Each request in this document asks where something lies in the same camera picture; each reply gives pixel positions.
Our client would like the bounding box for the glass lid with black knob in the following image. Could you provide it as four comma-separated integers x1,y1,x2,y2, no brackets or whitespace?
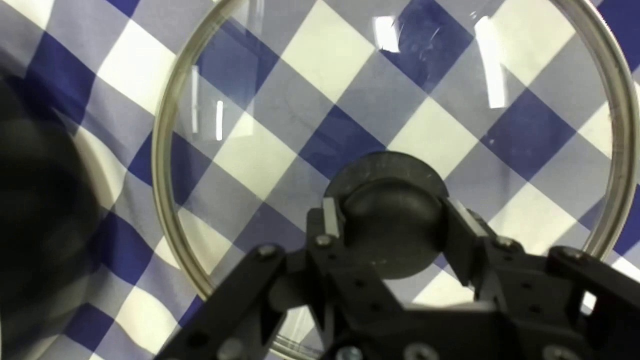
150,0,640,360

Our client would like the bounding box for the black pot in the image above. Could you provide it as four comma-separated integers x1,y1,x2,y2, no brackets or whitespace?
0,71,112,360

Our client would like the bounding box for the blue white checkered tablecloth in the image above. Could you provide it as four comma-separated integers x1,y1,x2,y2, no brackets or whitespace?
0,0,640,360

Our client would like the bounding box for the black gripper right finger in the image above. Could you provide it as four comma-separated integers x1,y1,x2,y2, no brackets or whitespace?
443,197,640,360

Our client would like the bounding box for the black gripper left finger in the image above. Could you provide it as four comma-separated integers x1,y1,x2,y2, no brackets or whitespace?
154,197,348,360

